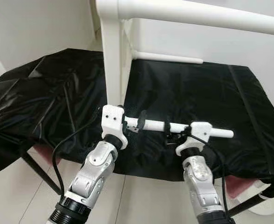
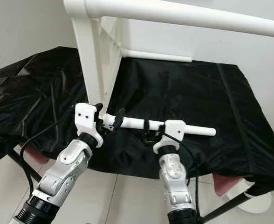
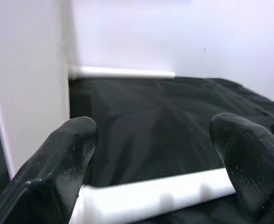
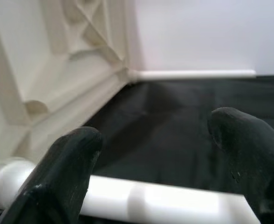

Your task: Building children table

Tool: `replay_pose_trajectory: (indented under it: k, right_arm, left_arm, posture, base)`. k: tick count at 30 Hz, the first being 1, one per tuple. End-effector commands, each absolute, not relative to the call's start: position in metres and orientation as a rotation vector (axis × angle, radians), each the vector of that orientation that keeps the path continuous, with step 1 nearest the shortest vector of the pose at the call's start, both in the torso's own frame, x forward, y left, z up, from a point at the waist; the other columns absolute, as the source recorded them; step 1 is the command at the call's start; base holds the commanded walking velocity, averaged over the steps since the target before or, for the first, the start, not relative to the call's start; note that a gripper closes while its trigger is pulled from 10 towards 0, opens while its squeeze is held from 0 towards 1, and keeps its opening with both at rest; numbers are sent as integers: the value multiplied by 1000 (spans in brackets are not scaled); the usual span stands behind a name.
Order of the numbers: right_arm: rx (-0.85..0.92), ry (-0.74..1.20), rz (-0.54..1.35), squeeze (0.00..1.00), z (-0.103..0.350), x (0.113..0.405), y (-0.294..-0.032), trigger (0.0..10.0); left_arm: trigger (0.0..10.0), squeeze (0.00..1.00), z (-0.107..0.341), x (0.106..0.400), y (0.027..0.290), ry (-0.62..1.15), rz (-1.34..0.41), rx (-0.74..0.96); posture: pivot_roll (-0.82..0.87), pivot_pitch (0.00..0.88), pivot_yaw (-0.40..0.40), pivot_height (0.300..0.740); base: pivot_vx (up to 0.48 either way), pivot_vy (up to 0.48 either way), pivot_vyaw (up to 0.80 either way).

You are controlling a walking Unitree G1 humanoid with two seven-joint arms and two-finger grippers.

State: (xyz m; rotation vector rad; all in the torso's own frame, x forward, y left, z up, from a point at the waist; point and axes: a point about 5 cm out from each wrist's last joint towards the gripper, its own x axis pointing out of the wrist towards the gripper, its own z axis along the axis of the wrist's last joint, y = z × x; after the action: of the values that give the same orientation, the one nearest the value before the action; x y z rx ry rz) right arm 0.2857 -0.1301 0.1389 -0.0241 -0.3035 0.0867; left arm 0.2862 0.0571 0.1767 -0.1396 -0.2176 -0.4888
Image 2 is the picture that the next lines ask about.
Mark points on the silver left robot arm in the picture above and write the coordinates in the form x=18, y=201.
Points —
x=69, y=163

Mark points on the black tablecloth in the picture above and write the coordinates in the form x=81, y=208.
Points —
x=179, y=93

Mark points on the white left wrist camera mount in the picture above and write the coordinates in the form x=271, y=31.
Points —
x=85, y=116

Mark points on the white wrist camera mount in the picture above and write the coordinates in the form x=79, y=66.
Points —
x=174, y=126
x=85, y=116

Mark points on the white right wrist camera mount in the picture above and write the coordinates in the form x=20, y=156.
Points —
x=174, y=126

